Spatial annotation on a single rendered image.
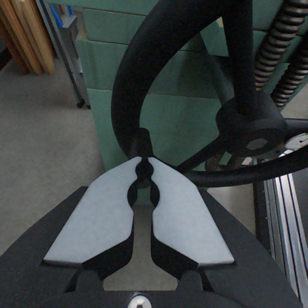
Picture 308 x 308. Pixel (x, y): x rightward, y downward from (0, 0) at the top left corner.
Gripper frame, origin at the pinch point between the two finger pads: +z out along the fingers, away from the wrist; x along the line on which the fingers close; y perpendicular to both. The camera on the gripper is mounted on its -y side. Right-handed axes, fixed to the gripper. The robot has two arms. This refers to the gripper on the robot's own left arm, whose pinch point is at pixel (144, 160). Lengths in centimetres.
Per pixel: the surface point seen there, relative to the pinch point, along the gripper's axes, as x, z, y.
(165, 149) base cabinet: 6.0, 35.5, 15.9
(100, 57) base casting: -8.1, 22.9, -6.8
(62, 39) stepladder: -45, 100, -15
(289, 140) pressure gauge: 32.7, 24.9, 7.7
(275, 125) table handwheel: 11.5, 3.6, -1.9
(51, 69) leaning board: -80, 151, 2
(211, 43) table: 7.1, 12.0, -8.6
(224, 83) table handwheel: 9.4, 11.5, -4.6
